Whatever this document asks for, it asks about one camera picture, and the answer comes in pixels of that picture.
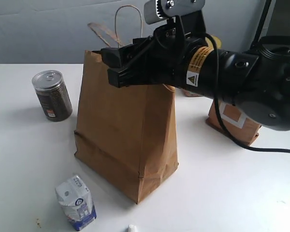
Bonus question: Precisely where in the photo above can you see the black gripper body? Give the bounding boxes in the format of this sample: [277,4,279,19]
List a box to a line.
[132,10,207,87]

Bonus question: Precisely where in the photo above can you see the brown paper shopping bag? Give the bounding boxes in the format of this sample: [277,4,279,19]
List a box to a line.
[74,51,178,203]

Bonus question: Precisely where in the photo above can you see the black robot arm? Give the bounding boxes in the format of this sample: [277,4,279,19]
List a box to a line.
[100,10,290,131]

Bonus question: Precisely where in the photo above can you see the plastic jar yellow lid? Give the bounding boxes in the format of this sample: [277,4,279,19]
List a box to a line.
[183,35,222,98]

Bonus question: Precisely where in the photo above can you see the clear can dark contents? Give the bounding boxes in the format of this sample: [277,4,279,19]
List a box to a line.
[32,70,73,122]

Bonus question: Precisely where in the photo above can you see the black tripod stand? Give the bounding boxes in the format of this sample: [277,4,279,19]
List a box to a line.
[250,0,272,49]

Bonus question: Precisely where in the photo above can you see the brown kraft coffee pouch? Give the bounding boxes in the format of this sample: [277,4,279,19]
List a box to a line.
[219,102,261,145]

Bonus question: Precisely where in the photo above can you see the white blue flour packet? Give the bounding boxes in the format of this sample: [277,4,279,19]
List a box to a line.
[55,175,97,232]

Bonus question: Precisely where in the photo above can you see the small white object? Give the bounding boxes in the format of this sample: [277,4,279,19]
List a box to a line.
[127,224,138,232]

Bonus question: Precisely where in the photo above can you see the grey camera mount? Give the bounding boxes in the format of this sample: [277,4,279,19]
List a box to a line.
[144,0,205,25]

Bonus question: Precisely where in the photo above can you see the black cable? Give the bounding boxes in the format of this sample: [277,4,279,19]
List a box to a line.
[202,33,290,154]

